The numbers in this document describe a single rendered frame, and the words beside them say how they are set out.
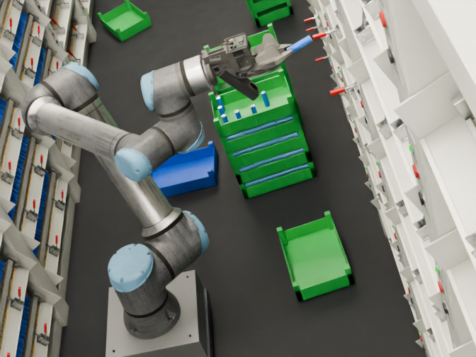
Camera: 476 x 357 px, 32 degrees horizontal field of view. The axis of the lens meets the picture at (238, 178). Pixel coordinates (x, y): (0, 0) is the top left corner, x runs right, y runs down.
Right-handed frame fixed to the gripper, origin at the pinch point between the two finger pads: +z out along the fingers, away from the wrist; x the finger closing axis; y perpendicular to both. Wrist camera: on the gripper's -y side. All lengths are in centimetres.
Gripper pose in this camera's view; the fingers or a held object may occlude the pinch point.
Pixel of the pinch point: (288, 52)
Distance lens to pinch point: 201.9
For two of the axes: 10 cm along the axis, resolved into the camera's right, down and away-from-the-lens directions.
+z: 9.4, -3.0, -1.5
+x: -0.8, -6.3, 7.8
